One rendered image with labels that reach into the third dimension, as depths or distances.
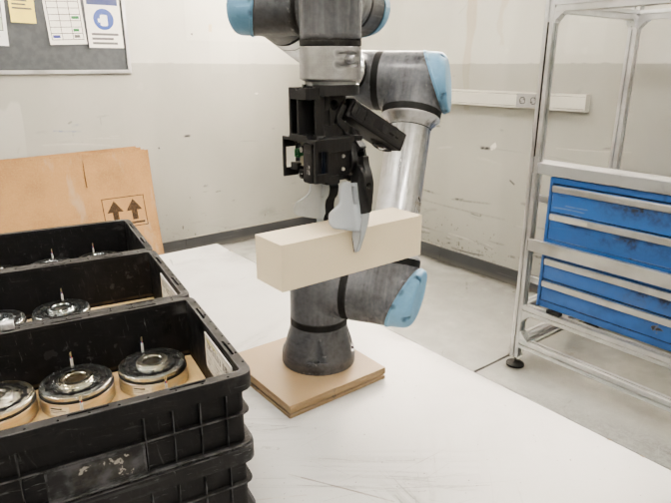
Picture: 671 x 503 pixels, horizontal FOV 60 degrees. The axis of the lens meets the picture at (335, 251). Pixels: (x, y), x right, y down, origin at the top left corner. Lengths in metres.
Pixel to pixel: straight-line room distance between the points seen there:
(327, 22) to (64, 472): 0.60
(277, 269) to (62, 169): 3.20
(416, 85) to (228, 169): 3.38
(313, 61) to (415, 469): 0.63
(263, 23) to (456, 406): 0.74
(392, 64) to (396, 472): 0.73
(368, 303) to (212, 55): 3.43
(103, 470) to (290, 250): 0.35
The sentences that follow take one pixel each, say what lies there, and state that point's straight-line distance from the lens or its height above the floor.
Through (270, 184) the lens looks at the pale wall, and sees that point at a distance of 4.63.
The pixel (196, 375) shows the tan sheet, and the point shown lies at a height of 0.83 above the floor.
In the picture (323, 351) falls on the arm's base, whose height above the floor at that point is 0.77.
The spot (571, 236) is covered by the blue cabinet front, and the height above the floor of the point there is 0.66.
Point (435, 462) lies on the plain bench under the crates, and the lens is 1.00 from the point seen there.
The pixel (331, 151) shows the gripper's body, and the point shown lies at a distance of 0.70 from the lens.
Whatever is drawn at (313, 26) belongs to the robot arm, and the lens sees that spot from 0.71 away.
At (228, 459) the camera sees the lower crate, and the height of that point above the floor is 0.81.
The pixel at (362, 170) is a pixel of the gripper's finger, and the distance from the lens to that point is 0.72.
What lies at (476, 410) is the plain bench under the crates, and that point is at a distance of 1.14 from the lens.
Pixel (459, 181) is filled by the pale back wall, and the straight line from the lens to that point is 3.91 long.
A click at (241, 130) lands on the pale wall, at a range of 4.45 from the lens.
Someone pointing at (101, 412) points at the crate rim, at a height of 0.93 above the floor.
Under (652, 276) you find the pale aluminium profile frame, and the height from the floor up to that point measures 0.59.
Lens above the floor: 1.31
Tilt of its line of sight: 18 degrees down
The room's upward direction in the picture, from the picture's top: straight up
